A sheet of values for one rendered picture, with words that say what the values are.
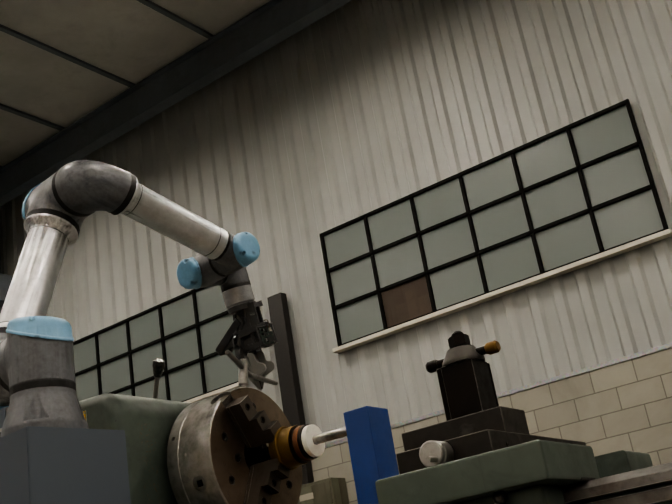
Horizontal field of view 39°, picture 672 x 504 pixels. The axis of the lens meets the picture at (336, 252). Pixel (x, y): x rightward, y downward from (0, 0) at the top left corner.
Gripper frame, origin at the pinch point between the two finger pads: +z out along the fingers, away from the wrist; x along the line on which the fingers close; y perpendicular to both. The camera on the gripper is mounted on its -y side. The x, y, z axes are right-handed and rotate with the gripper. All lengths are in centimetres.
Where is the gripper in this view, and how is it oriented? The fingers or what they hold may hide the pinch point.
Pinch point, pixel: (257, 385)
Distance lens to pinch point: 239.6
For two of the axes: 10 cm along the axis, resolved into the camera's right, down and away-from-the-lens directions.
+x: 5.2, -0.2, 8.6
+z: 2.9, 9.4, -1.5
